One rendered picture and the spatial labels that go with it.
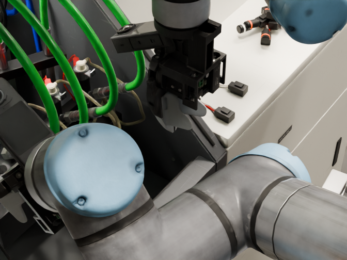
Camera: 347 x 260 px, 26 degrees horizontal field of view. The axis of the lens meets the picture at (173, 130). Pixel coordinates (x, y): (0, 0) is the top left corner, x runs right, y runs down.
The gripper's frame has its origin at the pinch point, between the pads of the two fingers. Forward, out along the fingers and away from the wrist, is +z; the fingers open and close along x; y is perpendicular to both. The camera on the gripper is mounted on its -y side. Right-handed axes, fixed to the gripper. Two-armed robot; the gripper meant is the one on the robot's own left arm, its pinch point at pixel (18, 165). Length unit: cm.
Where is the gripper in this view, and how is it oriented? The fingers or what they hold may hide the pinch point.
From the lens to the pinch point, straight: 93.7
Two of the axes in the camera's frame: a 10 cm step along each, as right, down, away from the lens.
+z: -3.4, 0.9, 9.4
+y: 6.0, 7.9, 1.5
